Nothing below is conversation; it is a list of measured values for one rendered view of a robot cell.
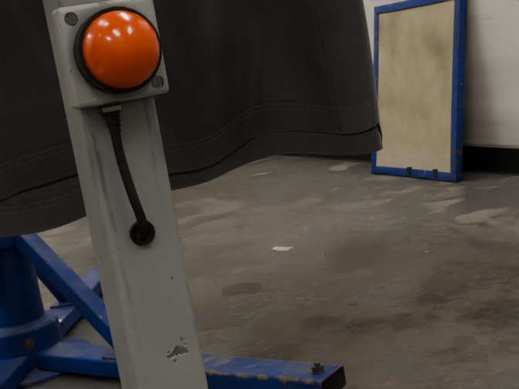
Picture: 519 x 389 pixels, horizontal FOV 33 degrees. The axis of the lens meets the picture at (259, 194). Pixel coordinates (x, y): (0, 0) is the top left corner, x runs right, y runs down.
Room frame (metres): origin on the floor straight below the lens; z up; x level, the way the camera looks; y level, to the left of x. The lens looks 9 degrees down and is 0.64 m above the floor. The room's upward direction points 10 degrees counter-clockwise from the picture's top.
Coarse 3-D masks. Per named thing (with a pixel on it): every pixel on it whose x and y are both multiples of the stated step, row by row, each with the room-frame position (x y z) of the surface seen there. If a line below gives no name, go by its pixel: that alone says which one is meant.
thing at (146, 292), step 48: (48, 0) 0.47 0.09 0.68; (96, 0) 0.45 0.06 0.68; (144, 0) 0.45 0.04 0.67; (96, 96) 0.44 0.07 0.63; (144, 96) 0.45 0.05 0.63; (96, 144) 0.45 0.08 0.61; (144, 144) 0.46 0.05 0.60; (96, 192) 0.45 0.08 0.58; (144, 192) 0.46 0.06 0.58; (96, 240) 0.47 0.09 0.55; (144, 288) 0.45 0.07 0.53; (144, 336) 0.45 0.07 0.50; (192, 336) 0.46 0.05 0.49; (144, 384) 0.45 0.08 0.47; (192, 384) 0.46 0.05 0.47
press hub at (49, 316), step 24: (0, 240) 1.93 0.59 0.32; (0, 264) 1.94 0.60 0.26; (24, 264) 1.97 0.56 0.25; (0, 288) 1.94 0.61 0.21; (24, 288) 1.96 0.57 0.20; (0, 312) 1.95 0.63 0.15; (24, 312) 1.95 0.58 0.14; (48, 312) 2.05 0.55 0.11; (0, 336) 1.92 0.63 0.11; (24, 336) 1.92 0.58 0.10; (48, 336) 1.96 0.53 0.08; (24, 384) 1.85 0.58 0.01
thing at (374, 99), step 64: (0, 0) 0.73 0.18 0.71; (192, 0) 0.79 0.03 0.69; (256, 0) 0.82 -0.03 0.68; (320, 0) 0.84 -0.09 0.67; (0, 64) 0.73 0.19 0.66; (192, 64) 0.79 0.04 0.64; (256, 64) 0.82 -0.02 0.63; (320, 64) 0.84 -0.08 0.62; (0, 128) 0.72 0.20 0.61; (64, 128) 0.74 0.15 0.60; (192, 128) 0.78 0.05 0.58; (256, 128) 0.82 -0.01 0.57; (320, 128) 0.84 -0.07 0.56; (0, 192) 0.71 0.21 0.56; (64, 192) 0.74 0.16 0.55
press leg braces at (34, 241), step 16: (16, 240) 1.94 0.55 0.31; (32, 240) 1.93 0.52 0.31; (32, 256) 1.92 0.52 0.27; (48, 256) 1.91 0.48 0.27; (48, 272) 1.90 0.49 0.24; (64, 272) 1.89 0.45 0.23; (48, 288) 2.27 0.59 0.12; (64, 288) 1.87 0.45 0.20; (80, 288) 1.87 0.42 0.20; (64, 304) 2.30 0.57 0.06; (80, 304) 1.85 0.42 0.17; (96, 304) 1.84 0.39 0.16; (96, 320) 1.82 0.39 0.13; (112, 352) 1.82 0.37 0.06
